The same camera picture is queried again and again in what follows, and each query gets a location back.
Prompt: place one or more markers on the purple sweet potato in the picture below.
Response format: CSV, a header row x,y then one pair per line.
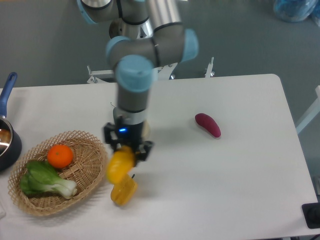
x,y
209,124

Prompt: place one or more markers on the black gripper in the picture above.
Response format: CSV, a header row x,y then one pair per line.
x,y
121,134

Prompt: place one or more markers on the black device at table edge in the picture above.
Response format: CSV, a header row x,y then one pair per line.
x,y
311,212

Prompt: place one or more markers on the green bok choy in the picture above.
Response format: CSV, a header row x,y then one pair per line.
x,y
41,177

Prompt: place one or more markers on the clear blue plastic bag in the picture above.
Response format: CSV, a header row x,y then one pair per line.
x,y
294,11

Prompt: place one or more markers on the blue handled saucepan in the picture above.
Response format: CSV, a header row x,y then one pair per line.
x,y
10,141

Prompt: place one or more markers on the white frame at right edge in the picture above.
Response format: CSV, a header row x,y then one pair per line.
x,y
310,113

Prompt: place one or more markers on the beige round potato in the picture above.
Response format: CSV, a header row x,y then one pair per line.
x,y
146,130

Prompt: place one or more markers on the dark green cucumber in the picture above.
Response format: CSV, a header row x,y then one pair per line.
x,y
114,112

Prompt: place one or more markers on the orange tangerine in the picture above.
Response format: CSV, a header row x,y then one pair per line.
x,y
60,156

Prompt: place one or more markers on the woven wicker basket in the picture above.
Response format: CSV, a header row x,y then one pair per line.
x,y
87,170

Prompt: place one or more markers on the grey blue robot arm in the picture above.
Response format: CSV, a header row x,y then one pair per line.
x,y
135,60

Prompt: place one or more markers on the yellow mango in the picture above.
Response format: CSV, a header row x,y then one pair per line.
x,y
122,161

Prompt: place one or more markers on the yellow bell pepper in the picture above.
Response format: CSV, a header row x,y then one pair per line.
x,y
123,191

